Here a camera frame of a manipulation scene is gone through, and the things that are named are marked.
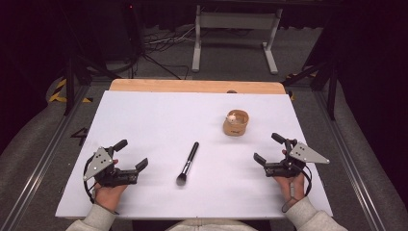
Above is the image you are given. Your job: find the left hand-held gripper black cable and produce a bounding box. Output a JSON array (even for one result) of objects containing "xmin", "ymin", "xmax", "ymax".
[{"xmin": 83, "ymin": 156, "xmax": 97, "ymax": 205}]

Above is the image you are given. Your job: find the white metal stand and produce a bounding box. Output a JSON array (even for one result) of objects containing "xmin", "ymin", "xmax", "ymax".
[{"xmin": 191, "ymin": 4, "xmax": 284, "ymax": 75}]

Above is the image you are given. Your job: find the person's torso grey clothing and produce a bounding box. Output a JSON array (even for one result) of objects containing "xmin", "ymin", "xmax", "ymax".
[{"xmin": 165, "ymin": 218, "xmax": 258, "ymax": 231}]

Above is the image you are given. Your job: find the thin black floor cable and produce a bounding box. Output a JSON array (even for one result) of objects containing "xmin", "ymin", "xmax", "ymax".
[{"xmin": 140, "ymin": 52, "xmax": 191, "ymax": 81}]

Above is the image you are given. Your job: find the yellow black hazard tape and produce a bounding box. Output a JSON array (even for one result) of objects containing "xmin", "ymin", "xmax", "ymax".
[{"xmin": 47, "ymin": 78, "xmax": 94, "ymax": 104}]

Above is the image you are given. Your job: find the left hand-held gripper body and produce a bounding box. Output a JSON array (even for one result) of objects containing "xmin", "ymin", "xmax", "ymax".
[{"xmin": 82, "ymin": 146, "xmax": 140, "ymax": 188}]

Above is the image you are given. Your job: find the person's right hand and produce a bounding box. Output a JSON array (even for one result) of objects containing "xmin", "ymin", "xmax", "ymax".
[{"xmin": 272, "ymin": 148, "xmax": 306, "ymax": 203}]

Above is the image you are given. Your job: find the round wooden brush holder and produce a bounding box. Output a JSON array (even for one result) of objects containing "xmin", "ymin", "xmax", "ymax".
[{"xmin": 222, "ymin": 109, "xmax": 250, "ymax": 137}]

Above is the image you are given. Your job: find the person's left hand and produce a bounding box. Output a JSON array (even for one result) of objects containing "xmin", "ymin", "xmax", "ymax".
[{"xmin": 93, "ymin": 158, "xmax": 129, "ymax": 213}]

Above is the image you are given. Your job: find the bundle of floor cables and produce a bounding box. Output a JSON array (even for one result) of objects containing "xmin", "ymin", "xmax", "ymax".
[{"xmin": 142, "ymin": 26, "xmax": 197, "ymax": 54}]

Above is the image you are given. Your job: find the black tripod stand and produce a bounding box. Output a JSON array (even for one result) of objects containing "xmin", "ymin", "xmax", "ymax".
[{"xmin": 62, "ymin": 44, "xmax": 123, "ymax": 116}]

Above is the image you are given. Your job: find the white table mat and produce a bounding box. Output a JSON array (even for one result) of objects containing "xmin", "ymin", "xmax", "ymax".
[{"xmin": 55, "ymin": 90, "xmax": 334, "ymax": 220}]

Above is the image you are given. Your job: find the wooden table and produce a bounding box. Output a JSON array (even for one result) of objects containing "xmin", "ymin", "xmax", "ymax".
[{"xmin": 109, "ymin": 79, "xmax": 287, "ymax": 95}]

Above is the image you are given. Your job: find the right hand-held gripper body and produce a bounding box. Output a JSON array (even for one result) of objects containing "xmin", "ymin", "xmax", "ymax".
[{"xmin": 264, "ymin": 139, "xmax": 330, "ymax": 178}]

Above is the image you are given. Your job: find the hand-held gripper black cable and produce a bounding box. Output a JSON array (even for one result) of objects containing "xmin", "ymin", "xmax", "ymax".
[
  {"xmin": 83, "ymin": 156, "xmax": 97, "ymax": 205},
  {"xmin": 281, "ymin": 164, "xmax": 313, "ymax": 214}
]

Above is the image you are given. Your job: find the black makeup brush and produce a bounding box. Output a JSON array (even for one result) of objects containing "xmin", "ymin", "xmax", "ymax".
[{"xmin": 175, "ymin": 141, "xmax": 200, "ymax": 187}]

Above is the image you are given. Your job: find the right hand-held gripper black cable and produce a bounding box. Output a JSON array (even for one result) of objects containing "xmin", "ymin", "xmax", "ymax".
[{"xmin": 281, "ymin": 164, "xmax": 313, "ymax": 214}]

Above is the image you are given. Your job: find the black metal stand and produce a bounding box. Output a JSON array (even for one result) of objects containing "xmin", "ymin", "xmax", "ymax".
[{"xmin": 282, "ymin": 57, "xmax": 341, "ymax": 121}]

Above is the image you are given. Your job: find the aluminium floor rail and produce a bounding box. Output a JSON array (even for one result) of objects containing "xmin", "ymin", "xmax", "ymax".
[
  {"xmin": 312, "ymin": 90, "xmax": 387, "ymax": 231},
  {"xmin": 0, "ymin": 85, "xmax": 91, "ymax": 231}
]

